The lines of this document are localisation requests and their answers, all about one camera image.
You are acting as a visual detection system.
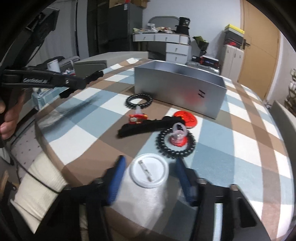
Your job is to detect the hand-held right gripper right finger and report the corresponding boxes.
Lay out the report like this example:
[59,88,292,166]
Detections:
[175,159,271,241]

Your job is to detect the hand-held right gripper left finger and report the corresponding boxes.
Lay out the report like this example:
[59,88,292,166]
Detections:
[45,155,127,241]

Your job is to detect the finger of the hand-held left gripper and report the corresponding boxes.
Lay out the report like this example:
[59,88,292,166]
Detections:
[59,87,80,98]
[54,71,104,90]

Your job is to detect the black spiral hair tie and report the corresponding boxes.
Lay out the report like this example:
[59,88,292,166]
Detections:
[156,128,196,159]
[126,93,153,109]

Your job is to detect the white round pin badge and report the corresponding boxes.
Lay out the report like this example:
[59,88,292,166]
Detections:
[128,153,169,188]

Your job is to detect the small red figurine toy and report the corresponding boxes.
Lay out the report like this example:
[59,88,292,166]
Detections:
[128,107,148,124]

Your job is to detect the red round badge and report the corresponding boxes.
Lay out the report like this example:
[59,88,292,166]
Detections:
[173,111,199,128]

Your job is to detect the silver rectangular box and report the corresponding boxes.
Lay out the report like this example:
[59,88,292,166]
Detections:
[134,61,227,120]

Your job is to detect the person's left hand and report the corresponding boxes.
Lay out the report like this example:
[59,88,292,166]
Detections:
[0,91,25,141]

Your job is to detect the grey metal box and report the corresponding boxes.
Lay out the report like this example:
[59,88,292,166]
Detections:
[74,60,108,76]

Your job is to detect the black cloth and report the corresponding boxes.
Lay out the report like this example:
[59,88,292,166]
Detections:
[30,56,80,75]

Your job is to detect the light blue side table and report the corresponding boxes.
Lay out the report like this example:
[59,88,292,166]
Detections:
[31,88,61,110]

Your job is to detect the white cup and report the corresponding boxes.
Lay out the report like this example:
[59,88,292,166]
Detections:
[47,59,60,72]

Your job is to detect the checkered tablecloth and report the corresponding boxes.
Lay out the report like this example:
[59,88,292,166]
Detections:
[35,57,292,241]

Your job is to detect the grey dotted cushion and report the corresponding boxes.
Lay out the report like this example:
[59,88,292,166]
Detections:
[10,130,48,164]

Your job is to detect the black wardrobe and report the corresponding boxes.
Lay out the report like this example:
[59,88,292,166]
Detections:
[87,0,142,58]

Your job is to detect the person's white sweater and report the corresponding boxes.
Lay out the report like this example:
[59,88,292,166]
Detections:
[10,152,89,230]

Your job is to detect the desk clutter pile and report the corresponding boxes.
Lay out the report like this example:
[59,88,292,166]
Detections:
[133,25,176,34]

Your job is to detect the white drawer desk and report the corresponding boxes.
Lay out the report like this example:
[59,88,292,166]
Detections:
[132,31,192,64]

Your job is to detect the grey chair backrest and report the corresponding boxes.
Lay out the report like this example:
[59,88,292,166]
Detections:
[270,100,296,150]

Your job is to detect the silver suitcase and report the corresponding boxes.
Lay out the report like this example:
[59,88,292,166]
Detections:
[185,60,221,75]

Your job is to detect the black round container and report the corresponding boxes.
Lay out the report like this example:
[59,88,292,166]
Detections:
[175,17,191,37]

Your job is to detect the white cabinet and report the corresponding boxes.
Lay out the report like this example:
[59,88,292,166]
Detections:
[223,44,245,83]

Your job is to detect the black wrapped bouquet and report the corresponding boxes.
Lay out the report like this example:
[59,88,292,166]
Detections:
[193,36,210,56]

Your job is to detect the shelf with small items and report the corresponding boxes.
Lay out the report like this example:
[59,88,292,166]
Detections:
[283,68,296,112]

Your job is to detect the black and red shoe box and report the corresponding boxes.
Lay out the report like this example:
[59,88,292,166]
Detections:
[224,38,244,49]

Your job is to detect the grey shoe box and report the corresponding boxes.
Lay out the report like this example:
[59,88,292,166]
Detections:
[224,31,245,41]

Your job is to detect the wooden door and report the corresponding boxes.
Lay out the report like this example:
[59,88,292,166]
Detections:
[239,0,282,100]

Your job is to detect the yellow lid shoe box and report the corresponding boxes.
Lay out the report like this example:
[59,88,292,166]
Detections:
[225,24,245,35]

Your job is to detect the thin black cable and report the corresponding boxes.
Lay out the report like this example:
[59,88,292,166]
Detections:
[8,152,59,194]

